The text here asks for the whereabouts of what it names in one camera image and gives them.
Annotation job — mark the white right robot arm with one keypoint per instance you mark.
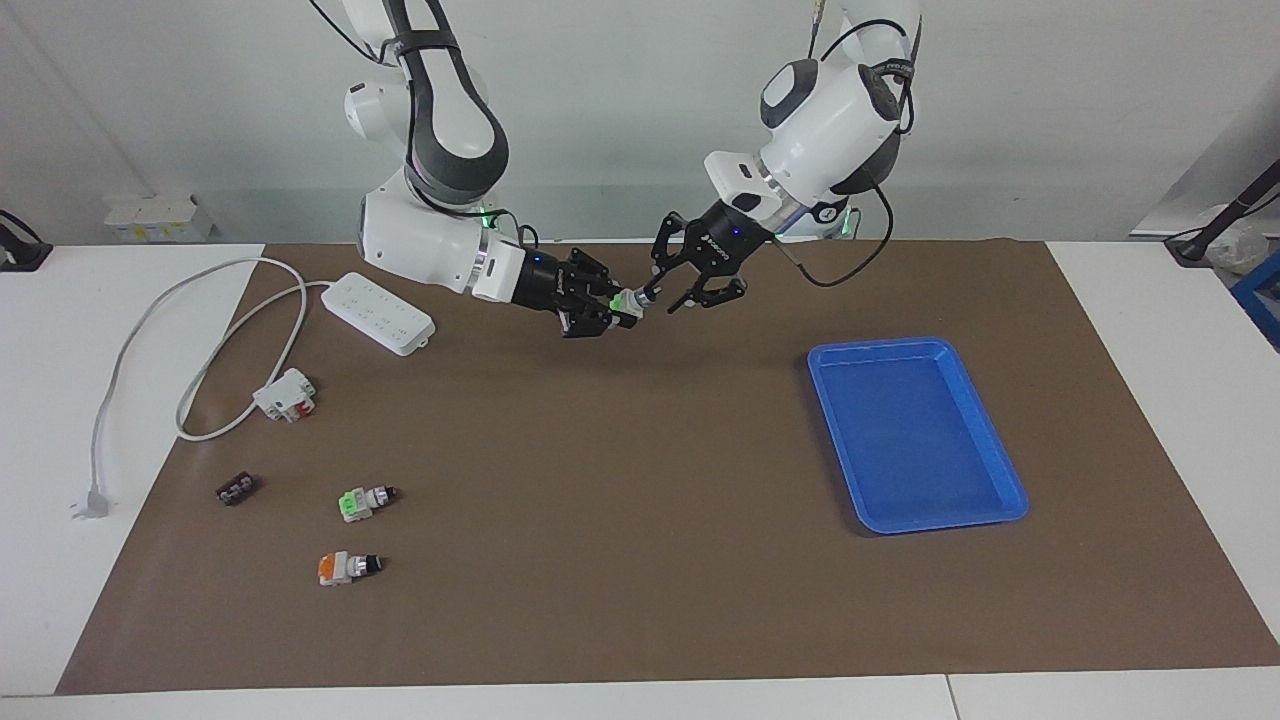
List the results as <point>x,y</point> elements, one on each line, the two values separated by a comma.
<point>430,230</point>

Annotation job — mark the green rotary switch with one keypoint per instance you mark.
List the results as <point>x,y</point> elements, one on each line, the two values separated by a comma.
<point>630,303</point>
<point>362,503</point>

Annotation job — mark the clear plastic bag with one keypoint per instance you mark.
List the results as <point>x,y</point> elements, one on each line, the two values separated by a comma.
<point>1238,248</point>

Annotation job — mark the small dark brown component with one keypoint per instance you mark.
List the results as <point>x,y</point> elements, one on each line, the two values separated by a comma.
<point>236,490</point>

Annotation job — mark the blue crate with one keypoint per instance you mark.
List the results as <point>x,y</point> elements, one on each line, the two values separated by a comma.
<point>1262,295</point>

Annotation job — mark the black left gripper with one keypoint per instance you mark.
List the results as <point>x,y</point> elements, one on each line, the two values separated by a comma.
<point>730,240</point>

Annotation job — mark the white cardboard boxes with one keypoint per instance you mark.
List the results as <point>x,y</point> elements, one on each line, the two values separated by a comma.
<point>155,218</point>

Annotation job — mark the white circuit breaker red lever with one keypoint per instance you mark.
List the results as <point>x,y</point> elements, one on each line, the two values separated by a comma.
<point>283,397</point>

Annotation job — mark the blue plastic tray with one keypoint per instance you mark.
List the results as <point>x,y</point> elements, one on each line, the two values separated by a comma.
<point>915,430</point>

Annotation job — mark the brown table mat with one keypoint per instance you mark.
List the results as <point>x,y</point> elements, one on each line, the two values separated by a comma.
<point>600,520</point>

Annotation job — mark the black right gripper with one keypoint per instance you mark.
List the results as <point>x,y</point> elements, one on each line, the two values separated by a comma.
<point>545,285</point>

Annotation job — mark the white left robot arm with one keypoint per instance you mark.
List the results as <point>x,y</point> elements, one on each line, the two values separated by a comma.
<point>830,130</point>

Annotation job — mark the white power strip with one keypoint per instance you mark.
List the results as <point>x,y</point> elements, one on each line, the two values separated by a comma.
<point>378,312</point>

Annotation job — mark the black table clamp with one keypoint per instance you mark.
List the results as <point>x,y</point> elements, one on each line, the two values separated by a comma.
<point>22,252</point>

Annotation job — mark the black stand with pole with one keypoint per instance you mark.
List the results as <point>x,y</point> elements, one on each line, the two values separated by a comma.
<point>1240,205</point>

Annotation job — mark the orange rotary switch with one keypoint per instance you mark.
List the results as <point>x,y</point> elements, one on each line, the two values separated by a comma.
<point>340,568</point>

